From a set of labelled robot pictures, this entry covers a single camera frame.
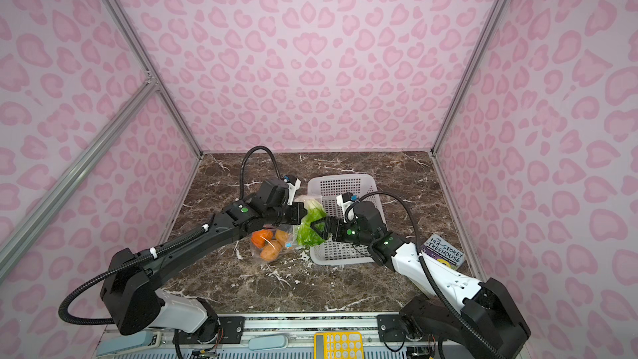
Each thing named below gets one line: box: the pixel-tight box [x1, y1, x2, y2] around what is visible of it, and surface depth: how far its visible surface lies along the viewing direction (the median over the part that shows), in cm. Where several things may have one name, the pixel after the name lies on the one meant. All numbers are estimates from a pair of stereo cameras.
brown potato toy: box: [260, 239, 283, 262], surface depth 86 cm
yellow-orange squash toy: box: [274, 229, 289, 246], surface depth 88 cm
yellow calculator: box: [313, 330, 364, 359], surface depth 71 cm
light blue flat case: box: [248, 334, 289, 351], surface depth 70 cm
